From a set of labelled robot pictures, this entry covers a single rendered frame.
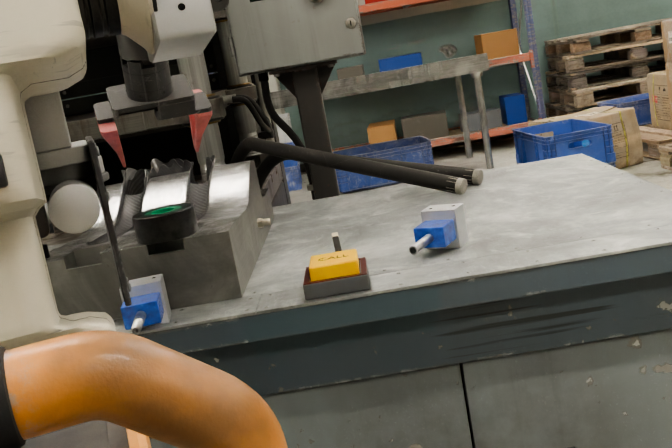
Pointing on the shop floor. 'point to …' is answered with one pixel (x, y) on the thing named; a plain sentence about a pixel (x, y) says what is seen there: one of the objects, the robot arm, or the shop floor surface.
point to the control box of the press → (295, 31)
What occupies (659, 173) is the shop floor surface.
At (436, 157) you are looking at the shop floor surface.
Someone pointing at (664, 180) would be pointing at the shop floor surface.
